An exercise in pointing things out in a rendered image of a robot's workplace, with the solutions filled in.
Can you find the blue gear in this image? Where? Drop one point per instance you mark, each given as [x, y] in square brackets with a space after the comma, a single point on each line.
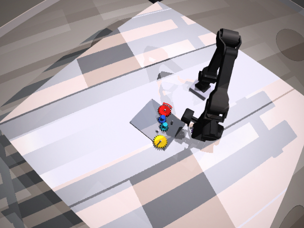
[162, 119]

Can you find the yellow gear with black stripe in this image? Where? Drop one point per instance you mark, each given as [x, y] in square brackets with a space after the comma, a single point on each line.
[159, 144]

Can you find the red gear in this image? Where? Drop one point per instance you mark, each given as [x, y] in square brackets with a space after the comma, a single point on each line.
[162, 112]

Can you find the dark teal gear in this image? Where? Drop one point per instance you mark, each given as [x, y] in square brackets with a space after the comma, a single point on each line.
[164, 126]

